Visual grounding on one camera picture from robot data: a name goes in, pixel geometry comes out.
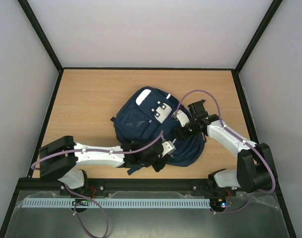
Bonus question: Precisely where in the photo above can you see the navy blue backpack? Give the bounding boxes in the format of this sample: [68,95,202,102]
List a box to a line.
[111,86,205,172]

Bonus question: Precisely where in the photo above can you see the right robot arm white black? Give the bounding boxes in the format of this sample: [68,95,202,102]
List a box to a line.
[172,100,277,194]

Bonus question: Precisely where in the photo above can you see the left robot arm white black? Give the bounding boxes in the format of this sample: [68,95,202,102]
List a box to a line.
[32,136,176,190]

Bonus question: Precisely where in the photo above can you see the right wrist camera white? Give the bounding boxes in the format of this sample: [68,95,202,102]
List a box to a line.
[172,110,189,127]

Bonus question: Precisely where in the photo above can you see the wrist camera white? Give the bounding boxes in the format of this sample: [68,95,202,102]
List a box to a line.
[172,110,189,127]
[162,141,176,157]

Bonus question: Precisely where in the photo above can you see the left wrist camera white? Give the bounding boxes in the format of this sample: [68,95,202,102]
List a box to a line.
[162,141,176,157]

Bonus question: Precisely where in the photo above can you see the black aluminium frame rail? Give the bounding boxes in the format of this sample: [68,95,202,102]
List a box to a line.
[16,177,280,196]

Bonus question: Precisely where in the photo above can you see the light blue cable duct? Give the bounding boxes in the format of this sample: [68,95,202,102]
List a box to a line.
[22,198,211,209]

